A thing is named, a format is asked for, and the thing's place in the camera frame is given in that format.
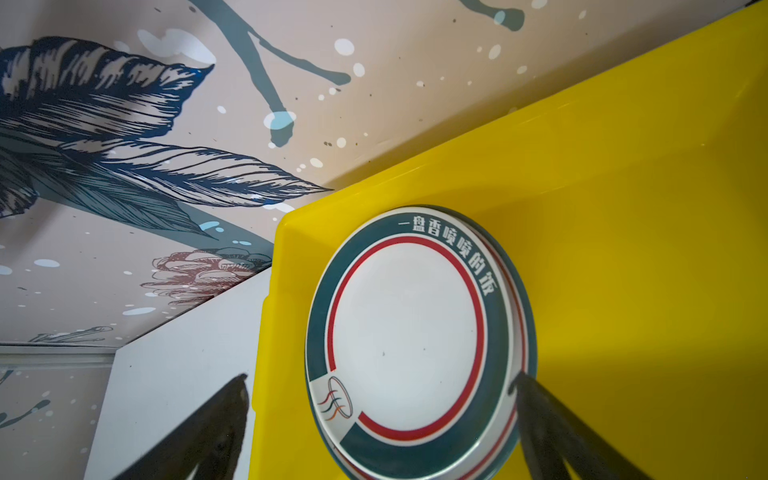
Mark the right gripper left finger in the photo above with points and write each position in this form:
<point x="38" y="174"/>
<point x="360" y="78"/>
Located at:
<point x="207" y="445"/>

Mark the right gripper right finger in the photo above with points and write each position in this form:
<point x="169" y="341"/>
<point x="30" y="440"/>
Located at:
<point x="557" y="443"/>

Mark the yellow plastic bin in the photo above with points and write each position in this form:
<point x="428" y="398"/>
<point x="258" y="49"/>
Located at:
<point x="634" y="207"/>

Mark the white plate green rim lettered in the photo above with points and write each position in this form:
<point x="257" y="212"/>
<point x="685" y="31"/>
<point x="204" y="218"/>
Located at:
<point x="524" y="360"/>

